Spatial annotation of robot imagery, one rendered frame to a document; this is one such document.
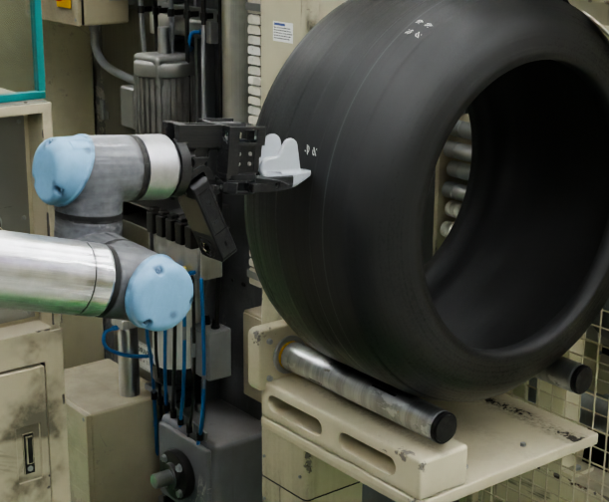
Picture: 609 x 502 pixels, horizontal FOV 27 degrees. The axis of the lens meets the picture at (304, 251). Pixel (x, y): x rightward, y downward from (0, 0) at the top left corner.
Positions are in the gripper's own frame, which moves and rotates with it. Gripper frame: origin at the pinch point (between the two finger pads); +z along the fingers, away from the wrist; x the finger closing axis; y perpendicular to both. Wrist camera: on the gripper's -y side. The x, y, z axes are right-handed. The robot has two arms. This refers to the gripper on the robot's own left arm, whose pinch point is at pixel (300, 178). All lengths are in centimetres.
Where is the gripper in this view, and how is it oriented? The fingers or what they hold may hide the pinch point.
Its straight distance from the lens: 157.1
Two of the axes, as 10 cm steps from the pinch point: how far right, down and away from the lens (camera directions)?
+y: 0.8, -9.7, -2.2
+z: 7.8, -0.7, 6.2
